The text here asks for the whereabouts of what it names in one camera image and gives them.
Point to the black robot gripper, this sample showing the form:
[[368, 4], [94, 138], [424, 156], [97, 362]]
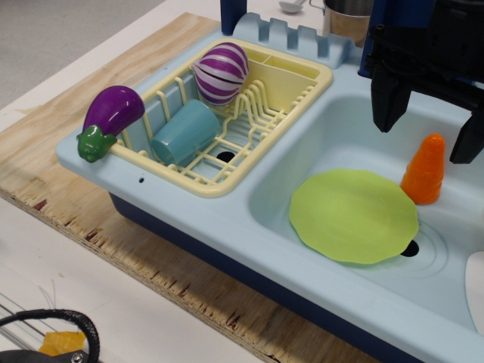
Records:
[[438, 52]]

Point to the orange toy carrot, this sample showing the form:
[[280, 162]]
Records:
[[424, 175]]

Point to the green plastic plate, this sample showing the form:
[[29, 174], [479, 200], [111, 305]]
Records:
[[353, 216]]

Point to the stainless steel pot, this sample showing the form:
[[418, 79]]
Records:
[[348, 18]]

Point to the light blue toy sink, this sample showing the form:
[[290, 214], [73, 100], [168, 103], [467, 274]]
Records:
[[403, 309]]

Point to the purple striped toy onion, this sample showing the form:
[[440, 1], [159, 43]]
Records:
[[221, 73]]

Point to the cream dish drying rack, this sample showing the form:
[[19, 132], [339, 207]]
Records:
[[279, 89]]

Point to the teal plastic cup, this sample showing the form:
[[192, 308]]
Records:
[[191, 129]]

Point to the purple toy eggplant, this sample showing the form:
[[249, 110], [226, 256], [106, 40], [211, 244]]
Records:
[[113, 110]]

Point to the yellow tape piece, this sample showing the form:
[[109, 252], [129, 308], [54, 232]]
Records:
[[59, 343]]

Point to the dark blue faucet post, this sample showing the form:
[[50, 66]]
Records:
[[231, 11]]

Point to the aluminium rail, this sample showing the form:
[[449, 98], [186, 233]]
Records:
[[27, 335]]

